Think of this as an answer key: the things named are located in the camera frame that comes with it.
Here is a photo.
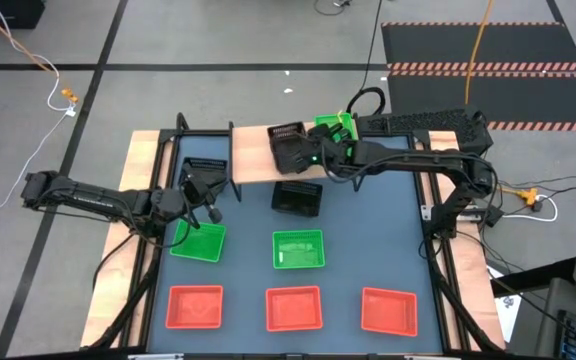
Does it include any wooden shelf with black frame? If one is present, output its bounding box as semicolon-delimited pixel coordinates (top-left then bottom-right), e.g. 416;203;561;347
226;119;362;204

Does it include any black hanging cable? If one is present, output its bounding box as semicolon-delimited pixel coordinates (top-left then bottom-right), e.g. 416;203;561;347
346;0;387;117

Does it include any black plastic basket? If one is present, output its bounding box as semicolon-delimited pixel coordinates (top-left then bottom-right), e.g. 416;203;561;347
266;121;315;176
270;180;324;218
180;157;230;204

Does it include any yellow hanging cable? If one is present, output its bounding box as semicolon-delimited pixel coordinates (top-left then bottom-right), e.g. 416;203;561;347
464;0;495;106

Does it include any white floor cable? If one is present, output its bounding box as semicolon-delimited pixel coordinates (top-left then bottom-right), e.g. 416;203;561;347
0;0;78;229

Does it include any orange-red plastic basket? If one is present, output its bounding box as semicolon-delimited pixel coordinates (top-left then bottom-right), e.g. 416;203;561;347
265;285;324;333
360;286;419;338
164;284;225;330

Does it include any green plastic basket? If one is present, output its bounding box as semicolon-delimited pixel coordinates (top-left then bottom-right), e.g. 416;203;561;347
271;229;327;271
313;112;359;151
169;219;228;264

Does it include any orange power plug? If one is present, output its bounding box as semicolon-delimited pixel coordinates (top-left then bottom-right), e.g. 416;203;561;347
500;184;544;208

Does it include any black floor box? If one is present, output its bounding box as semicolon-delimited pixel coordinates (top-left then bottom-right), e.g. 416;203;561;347
0;0;47;30

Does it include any orange floor cable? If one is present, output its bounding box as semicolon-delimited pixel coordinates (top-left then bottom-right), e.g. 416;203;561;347
0;0;80;105

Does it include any black mat with striped edges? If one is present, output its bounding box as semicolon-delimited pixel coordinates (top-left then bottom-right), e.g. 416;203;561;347
380;20;576;70
386;69;576;133

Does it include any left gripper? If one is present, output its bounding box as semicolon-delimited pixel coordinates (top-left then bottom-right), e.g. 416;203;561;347
181;164;224;225

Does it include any black perforated computer case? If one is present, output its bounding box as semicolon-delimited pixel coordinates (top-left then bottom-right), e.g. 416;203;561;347
356;107;495;156

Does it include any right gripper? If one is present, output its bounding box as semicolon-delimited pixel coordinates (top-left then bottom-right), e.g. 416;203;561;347
282;127;358;179

